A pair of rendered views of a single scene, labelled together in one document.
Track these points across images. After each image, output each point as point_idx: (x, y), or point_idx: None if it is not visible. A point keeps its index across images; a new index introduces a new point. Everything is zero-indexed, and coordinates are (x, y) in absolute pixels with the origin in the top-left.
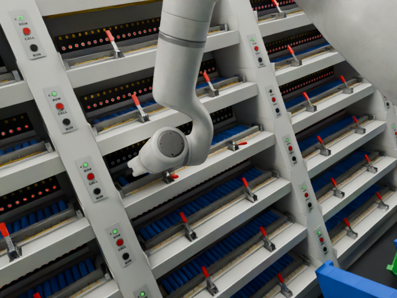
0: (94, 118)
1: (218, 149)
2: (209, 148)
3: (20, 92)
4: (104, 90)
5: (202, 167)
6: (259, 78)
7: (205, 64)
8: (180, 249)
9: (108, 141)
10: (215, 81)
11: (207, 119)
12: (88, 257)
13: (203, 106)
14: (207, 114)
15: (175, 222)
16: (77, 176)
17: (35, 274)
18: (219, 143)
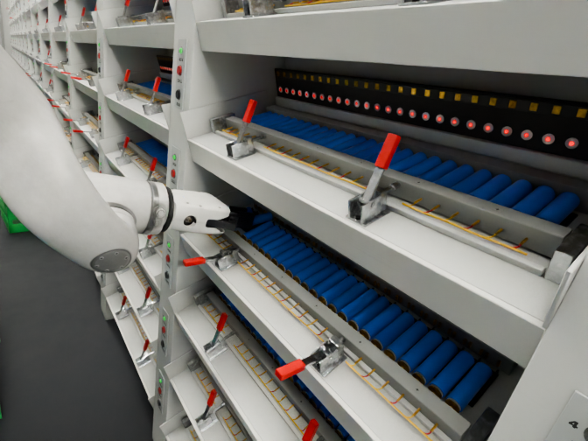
0: (271, 109)
1: (321, 324)
2: (66, 257)
3: (173, 36)
4: (300, 72)
5: (255, 304)
6: (583, 328)
7: (564, 116)
8: (196, 339)
9: (195, 148)
10: (507, 191)
11: (7, 206)
12: None
13: (6, 179)
14: (8, 198)
15: (244, 319)
16: (170, 163)
17: None
18: (328, 318)
